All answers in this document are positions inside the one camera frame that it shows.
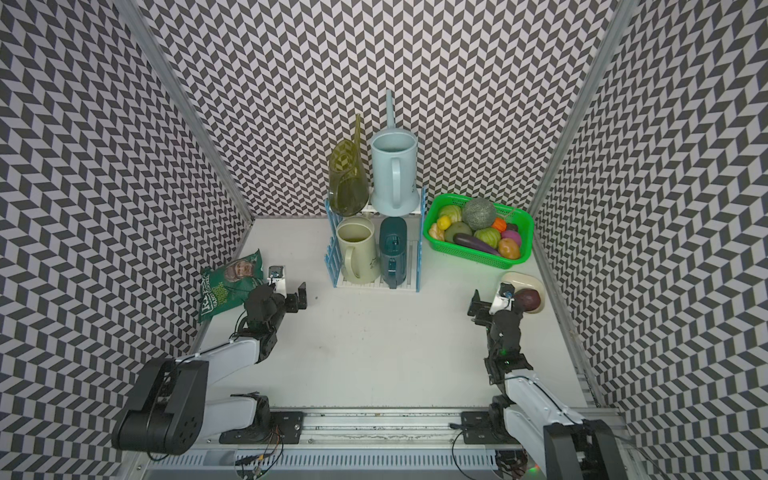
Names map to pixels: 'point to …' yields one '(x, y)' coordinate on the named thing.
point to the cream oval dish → (522, 280)
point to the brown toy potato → (508, 248)
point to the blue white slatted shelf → (415, 228)
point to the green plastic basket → (512, 222)
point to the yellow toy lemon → (444, 223)
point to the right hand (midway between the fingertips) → (490, 297)
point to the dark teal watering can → (393, 251)
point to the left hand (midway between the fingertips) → (287, 284)
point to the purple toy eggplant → (473, 242)
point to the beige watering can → (358, 252)
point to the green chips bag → (227, 285)
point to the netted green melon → (479, 214)
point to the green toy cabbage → (490, 235)
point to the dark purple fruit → (528, 298)
